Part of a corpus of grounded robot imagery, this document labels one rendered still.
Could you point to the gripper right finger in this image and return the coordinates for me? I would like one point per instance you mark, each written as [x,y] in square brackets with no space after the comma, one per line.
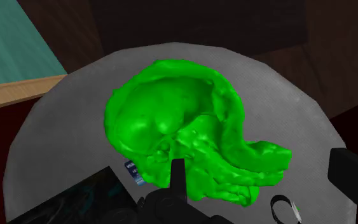
[353,176]

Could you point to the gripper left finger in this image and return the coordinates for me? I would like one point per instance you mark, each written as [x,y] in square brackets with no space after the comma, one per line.
[178,180]

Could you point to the small blue card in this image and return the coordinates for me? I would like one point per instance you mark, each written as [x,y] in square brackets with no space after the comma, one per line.
[132,172]

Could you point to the bright green lumpy figure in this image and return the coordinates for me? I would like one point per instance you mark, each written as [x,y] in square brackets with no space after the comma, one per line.
[172,111]

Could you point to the black flat tablet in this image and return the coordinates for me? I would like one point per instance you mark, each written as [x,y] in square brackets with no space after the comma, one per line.
[82,201]

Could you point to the round grey table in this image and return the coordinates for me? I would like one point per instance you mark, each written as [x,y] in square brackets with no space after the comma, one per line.
[73,124]

